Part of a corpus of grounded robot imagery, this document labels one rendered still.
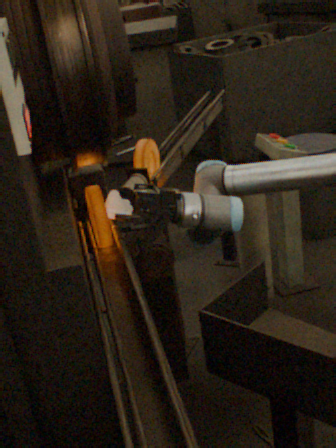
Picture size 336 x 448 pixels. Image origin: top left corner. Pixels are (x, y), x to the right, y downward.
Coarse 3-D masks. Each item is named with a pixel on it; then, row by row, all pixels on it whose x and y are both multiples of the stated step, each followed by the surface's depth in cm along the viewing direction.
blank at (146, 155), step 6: (138, 144) 185; (144, 144) 184; (150, 144) 188; (138, 150) 184; (144, 150) 183; (150, 150) 188; (156, 150) 193; (138, 156) 183; (144, 156) 183; (150, 156) 192; (156, 156) 193; (138, 162) 183; (144, 162) 183; (150, 162) 193; (156, 162) 193; (150, 168) 193; (156, 168) 193; (150, 174) 188
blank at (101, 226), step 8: (88, 192) 142; (96, 192) 142; (88, 200) 145; (96, 200) 140; (96, 208) 140; (104, 208) 140; (96, 216) 139; (104, 216) 140; (96, 224) 140; (104, 224) 140; (96, 232) 142; (104, 232) 141; (96, 240) 150; (104, 240) 142
